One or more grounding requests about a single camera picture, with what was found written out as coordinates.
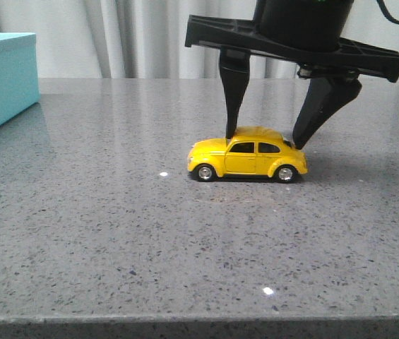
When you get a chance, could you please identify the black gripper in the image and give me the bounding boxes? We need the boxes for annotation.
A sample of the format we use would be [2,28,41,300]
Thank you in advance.
[185,1,399,150]

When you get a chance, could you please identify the yellow toy beetle car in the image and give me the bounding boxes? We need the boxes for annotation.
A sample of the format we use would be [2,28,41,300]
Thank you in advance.
[187,126,309,183]

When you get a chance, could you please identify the turquoise blue box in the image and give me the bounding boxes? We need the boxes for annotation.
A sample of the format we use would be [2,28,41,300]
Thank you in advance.
[0,32,40,126]

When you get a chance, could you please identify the grey white curtain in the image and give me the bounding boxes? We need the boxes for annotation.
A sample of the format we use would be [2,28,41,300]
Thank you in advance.
[0,1,399,78]

